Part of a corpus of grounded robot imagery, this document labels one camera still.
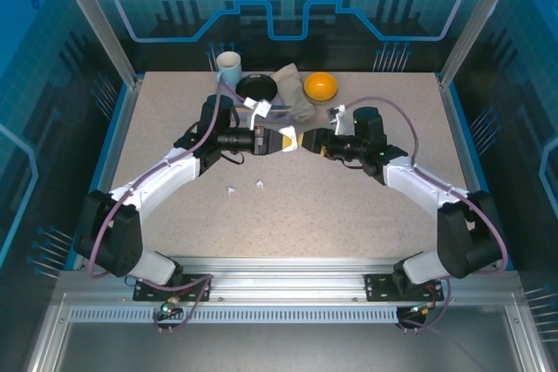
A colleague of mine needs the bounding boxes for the lavender serving tray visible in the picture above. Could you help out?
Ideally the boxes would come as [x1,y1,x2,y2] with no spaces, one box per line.
[213,71,302,123]

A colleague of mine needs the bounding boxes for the folded grey-green cloth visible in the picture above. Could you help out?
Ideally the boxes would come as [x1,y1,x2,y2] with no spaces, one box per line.
[269,62,317,123]

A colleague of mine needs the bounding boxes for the patterned bowl yellow inside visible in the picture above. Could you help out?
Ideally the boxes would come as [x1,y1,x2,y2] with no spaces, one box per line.
[303,71,339,106]

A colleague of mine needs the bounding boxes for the black plate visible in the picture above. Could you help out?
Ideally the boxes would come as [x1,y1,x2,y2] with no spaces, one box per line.
[235,74,279,103]

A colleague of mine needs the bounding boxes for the light blue mug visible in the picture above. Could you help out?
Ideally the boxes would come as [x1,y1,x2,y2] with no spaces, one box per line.
[216,51,243,85]

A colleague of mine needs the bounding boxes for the blue table edge strip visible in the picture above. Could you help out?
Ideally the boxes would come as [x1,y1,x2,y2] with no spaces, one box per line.
[446,82,515,271]
[71,82,132,271]

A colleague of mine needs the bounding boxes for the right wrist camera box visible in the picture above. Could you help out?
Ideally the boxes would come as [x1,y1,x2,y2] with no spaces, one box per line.
[326,104,349,134]

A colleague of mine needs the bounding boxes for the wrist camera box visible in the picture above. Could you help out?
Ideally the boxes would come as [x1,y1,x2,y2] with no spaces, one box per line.
[326,104,349,134]
[242,96,274,132]

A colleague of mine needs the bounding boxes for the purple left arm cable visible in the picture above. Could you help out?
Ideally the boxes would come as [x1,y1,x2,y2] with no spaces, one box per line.
[89,82,248,335]

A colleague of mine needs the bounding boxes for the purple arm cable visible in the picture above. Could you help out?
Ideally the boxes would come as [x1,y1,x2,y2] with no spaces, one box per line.
[89,82,248,335]
[339,96,509,335]

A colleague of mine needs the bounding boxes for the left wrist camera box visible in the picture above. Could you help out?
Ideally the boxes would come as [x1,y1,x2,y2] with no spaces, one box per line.
[242,96,274,132]

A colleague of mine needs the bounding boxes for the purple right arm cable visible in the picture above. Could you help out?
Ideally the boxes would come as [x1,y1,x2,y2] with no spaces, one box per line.
[339,96,509,335]

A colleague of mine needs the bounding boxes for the aluminium front rail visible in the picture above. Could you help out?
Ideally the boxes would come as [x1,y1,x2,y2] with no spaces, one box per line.
[56,254,522,306]

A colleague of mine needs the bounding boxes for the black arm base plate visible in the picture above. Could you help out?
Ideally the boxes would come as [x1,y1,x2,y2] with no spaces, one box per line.
[133,274,214,303]
[364,273,445,302]

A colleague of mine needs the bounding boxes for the aluminium frame post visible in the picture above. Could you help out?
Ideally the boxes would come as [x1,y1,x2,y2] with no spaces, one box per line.
[46,0,144,90]
[437,0,527,90]

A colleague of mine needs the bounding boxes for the slotted aluminium cable duct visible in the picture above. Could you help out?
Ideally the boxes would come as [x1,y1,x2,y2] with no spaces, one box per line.
[68,306,405,326]

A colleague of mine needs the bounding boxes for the base cable connector board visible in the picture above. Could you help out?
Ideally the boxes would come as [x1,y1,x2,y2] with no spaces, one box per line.
[157,300,183,319]
[405,301,439,320]

